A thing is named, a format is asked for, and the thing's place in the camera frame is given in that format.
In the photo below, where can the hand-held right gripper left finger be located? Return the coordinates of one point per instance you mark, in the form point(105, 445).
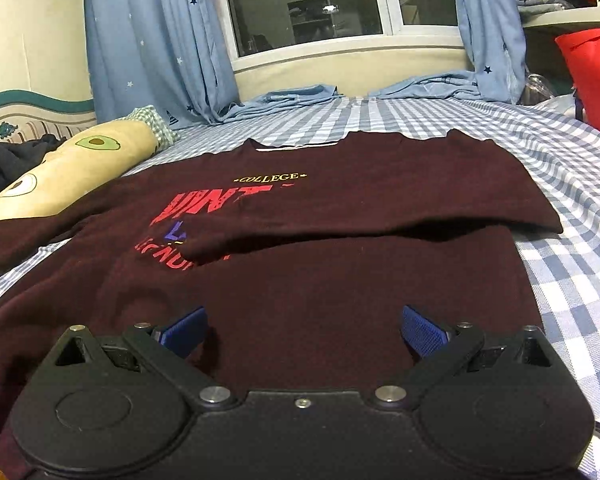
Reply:
point(186, 331)

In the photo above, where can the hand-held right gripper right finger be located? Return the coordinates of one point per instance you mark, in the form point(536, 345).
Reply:
point(422, 332)

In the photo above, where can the maroon t-shirt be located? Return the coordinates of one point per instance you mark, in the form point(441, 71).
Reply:
point(330, 270)

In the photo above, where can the blue checked bed sheet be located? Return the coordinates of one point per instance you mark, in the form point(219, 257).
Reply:
point(570, 240)

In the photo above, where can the yellow avocado print pillow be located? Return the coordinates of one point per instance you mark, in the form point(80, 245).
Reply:
point(75, 175)

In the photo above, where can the green checked pillow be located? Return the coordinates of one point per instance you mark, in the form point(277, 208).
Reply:
point(157, 125)

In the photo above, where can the dark cloth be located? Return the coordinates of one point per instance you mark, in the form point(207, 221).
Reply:
point(15, 160)

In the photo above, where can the clear plastic bag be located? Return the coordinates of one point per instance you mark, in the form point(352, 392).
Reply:
point(539, 89)

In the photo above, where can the blue star curtain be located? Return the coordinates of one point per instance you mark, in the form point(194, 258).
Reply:
point(145, 45)
point(485, 25)

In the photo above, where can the red fabric bag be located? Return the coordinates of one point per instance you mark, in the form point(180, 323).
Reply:
point(592, 80)

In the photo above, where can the white framed window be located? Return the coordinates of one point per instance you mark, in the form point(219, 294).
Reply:
point(310, 10)

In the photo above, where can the white shelf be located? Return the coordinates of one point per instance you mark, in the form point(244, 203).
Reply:
point(570, 16)

